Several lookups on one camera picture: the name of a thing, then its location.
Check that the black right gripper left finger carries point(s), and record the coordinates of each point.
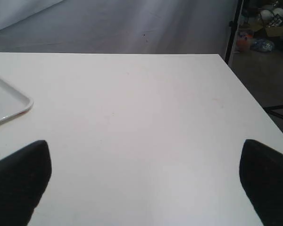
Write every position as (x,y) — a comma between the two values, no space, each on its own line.
(24,176)

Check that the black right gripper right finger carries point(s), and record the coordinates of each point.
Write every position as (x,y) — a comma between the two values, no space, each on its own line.
(261,176)

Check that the white rectangular plastic tray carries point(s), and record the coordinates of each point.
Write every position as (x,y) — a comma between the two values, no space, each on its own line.
(13,102)

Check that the black tripod stand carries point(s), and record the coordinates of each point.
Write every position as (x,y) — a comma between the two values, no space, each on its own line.
(234,25)

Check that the clutter pile in background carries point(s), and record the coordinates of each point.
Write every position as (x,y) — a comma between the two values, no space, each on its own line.
(260,20)

